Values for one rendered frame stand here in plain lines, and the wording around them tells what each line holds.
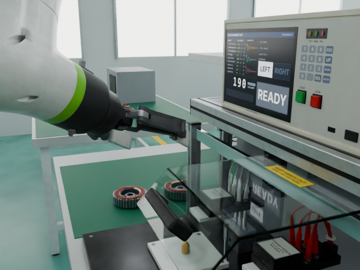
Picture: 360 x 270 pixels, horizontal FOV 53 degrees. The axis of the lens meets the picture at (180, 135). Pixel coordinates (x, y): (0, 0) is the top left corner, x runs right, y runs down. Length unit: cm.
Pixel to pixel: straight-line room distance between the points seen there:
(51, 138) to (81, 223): 103
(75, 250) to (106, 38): 444
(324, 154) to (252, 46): 30
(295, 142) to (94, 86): 34
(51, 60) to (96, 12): 481
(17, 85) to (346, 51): 44
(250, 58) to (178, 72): 481
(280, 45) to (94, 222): 74
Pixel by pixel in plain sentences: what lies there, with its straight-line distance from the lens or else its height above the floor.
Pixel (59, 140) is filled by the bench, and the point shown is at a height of 73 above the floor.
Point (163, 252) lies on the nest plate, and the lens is 92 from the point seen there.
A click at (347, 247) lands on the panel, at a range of 83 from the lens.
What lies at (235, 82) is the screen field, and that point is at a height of 118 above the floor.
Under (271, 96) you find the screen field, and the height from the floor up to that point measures 117.
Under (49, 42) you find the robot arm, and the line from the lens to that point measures 47.
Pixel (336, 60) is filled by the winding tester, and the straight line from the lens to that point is 61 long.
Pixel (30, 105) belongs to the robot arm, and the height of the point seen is 120.
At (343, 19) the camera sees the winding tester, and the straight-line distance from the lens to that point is 60.
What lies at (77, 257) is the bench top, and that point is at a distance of 99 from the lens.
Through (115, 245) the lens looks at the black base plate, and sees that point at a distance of 98.
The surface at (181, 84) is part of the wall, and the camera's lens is 563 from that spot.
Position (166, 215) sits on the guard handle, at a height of 106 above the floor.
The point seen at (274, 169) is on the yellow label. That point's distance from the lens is 64.
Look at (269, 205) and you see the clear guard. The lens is 51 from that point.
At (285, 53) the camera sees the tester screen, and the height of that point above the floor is 125.
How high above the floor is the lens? 128
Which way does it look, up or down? 15 degrees down
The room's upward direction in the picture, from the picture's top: straight up
